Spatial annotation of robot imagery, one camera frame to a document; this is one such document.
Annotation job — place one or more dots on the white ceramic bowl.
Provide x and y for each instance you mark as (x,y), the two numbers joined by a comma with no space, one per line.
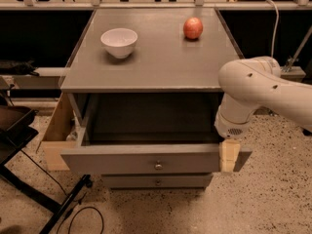
(119,42)

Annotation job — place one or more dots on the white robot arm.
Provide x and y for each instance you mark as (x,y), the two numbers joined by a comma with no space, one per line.
(249,84)

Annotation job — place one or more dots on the black cloth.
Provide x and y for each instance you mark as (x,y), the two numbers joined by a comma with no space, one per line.
(14,67)

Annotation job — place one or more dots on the grey drawer cabinet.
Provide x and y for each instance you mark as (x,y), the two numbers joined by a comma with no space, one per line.
(166,72)

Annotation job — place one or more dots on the grey bottom drawer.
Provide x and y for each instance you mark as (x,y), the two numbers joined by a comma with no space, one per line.
(157,181)

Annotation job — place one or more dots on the grey top drawer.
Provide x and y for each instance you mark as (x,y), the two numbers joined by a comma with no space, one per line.
(137,144)

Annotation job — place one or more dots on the grey drawer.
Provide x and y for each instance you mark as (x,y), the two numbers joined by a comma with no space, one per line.
(157,181)
(137,144)

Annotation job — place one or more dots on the wooden box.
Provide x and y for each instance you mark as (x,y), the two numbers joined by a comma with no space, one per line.
(55,139)

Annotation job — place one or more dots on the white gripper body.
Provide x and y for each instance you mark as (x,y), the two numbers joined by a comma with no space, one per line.
(228,128)

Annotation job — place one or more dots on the red apple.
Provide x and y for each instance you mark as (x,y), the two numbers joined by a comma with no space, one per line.
(193,28)

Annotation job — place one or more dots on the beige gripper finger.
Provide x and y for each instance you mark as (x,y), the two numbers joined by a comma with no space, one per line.
(228,154)

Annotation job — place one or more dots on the black metal stand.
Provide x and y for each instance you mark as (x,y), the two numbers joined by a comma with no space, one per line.
(15,135)

